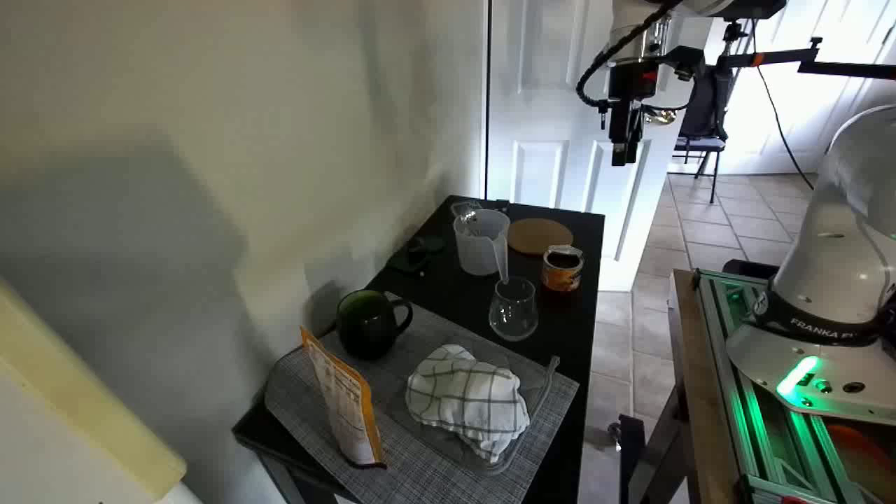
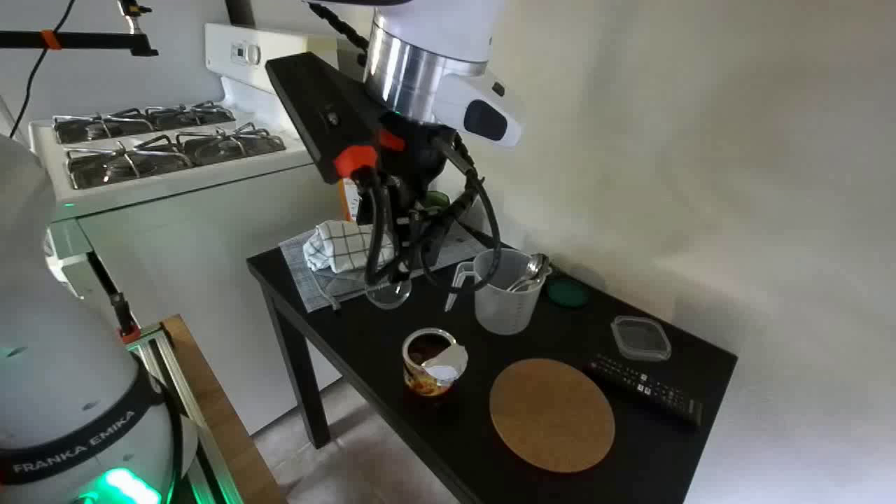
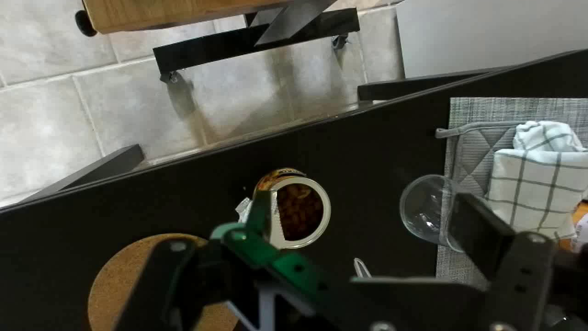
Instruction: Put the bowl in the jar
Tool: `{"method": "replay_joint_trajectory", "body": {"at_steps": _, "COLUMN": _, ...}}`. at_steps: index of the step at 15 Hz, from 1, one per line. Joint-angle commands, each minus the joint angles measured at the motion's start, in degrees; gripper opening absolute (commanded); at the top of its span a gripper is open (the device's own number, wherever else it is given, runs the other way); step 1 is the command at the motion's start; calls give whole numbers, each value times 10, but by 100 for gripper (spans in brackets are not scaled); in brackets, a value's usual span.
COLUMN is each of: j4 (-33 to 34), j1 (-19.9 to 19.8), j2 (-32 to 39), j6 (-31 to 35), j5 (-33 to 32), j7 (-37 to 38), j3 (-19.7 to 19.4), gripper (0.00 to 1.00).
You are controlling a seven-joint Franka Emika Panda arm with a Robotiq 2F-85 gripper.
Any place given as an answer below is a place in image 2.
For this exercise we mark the green round lid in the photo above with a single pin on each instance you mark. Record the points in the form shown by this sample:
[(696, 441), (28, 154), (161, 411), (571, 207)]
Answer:
[(566, 294)]

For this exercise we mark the open yogurt cup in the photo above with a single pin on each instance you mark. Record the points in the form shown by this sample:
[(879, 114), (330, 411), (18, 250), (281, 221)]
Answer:
[(435, 364)]

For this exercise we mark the white gas stove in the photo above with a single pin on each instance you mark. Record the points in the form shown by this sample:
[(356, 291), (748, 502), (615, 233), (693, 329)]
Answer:
[(186, 177)]

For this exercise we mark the black camera stand bar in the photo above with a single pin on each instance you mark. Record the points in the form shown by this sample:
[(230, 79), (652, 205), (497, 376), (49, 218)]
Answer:
[(74, 39)]

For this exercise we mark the black stove grate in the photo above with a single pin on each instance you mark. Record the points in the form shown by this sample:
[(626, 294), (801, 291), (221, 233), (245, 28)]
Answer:
[(169, 154), (140, 117)]

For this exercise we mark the black side table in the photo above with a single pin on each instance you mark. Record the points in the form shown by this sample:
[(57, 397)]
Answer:
[(466, 436)]

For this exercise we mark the white checkered cloth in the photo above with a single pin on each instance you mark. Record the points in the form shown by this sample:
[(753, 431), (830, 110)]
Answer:
[(340, 243)]

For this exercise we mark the black remote control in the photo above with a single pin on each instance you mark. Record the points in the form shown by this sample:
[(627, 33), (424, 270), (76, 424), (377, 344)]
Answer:
[(648, 386)]

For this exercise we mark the metal frame rail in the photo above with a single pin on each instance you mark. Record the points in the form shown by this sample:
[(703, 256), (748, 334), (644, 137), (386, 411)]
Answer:
[(183, 400)]

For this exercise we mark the clear glass bowl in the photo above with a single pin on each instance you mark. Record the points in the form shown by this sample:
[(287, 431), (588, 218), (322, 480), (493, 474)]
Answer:
[(391, 294)]

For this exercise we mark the round cork mat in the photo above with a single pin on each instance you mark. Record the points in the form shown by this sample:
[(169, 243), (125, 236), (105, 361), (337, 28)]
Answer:
[(549, 415)]

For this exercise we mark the grey place mat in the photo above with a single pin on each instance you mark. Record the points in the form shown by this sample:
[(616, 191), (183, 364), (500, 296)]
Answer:
[(318, 280)]

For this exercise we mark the black post with red clamp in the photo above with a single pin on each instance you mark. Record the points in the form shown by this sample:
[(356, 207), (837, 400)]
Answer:
[(112, 296)]

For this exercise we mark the wooden board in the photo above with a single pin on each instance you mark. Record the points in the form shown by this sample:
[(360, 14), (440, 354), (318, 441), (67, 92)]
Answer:
[(218, 410)]

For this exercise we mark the metal spoon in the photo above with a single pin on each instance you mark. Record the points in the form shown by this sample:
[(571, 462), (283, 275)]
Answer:
[(532, 267)]

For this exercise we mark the small clear plastic container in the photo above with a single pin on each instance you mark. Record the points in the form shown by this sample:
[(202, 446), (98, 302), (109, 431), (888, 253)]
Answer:
[(640, 336)]

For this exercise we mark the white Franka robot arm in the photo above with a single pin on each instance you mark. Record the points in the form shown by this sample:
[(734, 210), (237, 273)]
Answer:
[(57, 373)]

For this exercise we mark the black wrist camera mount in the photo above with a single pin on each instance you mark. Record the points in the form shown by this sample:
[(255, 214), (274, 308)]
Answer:
[(318, 102)]

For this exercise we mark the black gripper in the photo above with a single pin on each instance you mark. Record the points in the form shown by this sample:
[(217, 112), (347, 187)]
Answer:
[(421, 154)]

